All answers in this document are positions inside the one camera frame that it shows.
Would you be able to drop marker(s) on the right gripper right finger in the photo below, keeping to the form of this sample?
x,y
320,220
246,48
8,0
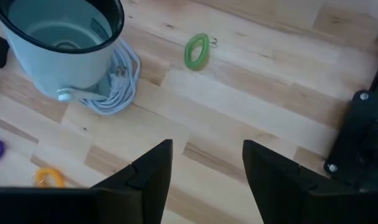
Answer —
x,y
285,199

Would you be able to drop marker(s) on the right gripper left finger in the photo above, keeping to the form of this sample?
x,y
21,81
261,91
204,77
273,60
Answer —
x,y
139,193

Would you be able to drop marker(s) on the green coil wristband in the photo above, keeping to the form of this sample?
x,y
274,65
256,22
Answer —
x,y
196,66

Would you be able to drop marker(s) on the yellow coil wristband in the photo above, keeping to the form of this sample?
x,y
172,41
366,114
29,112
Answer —
x,y
36,179

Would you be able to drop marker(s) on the white cylindrical cup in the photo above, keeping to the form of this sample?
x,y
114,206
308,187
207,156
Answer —
x,y
51,71

